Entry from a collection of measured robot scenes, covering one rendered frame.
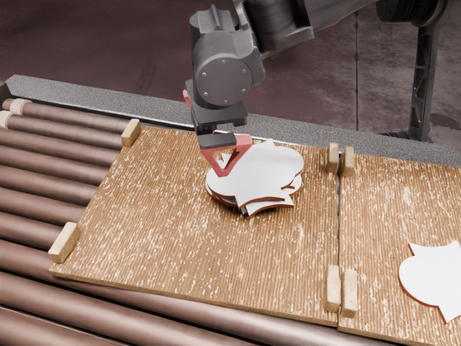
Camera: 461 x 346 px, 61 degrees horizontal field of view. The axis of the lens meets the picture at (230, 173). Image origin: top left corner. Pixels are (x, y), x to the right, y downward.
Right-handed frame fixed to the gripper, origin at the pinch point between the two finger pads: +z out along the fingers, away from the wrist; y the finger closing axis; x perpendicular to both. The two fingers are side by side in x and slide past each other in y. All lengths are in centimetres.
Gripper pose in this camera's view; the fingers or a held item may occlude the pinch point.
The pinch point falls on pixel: (215, 150)
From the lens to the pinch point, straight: 58.1
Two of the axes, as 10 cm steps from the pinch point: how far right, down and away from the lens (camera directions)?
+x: 9.7, -1.5, 1.9
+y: 2.4, 6.8, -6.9
